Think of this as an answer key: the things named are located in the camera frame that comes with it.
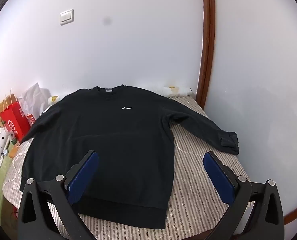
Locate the brown wooden door frame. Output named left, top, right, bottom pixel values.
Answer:
left=198, top=0, right=216, bottom=109

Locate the red paper bag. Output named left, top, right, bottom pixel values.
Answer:
left=0, top=94, right=32, bottom=143

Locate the white crumpled tissue paper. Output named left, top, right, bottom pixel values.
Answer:
left=18, top=82, right=51, bottom=117

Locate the striped quilted bed cover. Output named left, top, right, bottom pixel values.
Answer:
left=2, top=95, right=254, bottom=240

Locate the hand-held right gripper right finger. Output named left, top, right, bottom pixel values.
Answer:
left=203, top=151, right=285, bottom=240

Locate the black sweatshirt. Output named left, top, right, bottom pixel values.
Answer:
left=20, top=85, right=239, bottom=229

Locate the white wall light switch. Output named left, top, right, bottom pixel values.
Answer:
left=59, top=9, right=74, bottom=26

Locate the brown wooden baseboard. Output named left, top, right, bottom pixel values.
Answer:
left=284, top=197, right=297, bottom=227

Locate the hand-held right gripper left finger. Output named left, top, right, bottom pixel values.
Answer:
left=18, top=150, right=99, bottom=240

